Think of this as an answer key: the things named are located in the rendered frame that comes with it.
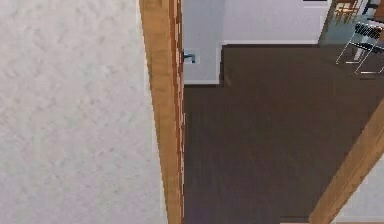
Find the brown wooden room door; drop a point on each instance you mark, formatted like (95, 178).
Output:
(163, 100)

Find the brown wooden chair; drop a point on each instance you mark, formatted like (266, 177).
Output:
(346, 10)

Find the white metal frame chair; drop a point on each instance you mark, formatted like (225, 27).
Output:
(366, 40)

